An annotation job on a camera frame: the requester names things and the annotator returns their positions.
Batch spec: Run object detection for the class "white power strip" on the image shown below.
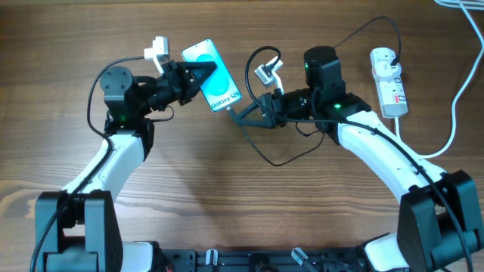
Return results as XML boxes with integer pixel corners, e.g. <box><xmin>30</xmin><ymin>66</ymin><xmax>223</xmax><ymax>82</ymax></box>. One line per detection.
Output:
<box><xmin>370</xmin><ymin>48</ymin><xmax>408</xmax><ymax>119</ymax></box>

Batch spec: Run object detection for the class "white power strip cord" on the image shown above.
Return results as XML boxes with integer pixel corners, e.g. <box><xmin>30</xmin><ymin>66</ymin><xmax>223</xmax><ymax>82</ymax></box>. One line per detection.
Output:
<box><xmin>394</xmin><ymin>0</ymin><xmax>484</xmax><ymax>159</ymax></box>

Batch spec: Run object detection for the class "black USB charging cable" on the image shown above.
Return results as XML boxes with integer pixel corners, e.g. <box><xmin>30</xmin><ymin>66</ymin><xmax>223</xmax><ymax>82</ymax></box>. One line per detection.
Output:
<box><xmin>225</xmin><ymin>15</ymin><xmax>402</xmax><ymax>168</ymax></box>

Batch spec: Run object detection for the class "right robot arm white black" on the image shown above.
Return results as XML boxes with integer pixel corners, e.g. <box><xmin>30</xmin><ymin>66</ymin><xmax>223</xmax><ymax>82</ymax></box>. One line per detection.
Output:
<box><xmin>234</xmin><ymin>46</ymin><xmax>483</xmax><ymax>271</ymax></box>

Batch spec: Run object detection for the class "white USB charger plug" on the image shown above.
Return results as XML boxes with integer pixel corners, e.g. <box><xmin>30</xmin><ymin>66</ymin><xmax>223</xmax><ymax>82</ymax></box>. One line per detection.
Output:
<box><xmin>372</xmin><ymin>60</ymin><xmax>402</xmax><ymax>81</ymax></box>

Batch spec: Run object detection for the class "blue Galaxy smartphone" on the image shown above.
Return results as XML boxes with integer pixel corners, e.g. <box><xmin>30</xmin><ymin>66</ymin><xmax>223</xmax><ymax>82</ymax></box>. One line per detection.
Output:
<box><xmin>181</xmin><ymin>39</ymin><xmax>242</xmax><ymax>112</ymax></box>

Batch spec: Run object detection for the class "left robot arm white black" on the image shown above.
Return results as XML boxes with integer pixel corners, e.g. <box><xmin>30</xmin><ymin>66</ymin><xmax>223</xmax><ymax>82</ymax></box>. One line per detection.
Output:
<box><xmin>29</xmin><ymin>59</ymin><xmax>217</xmax><ymax>271</ymax></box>

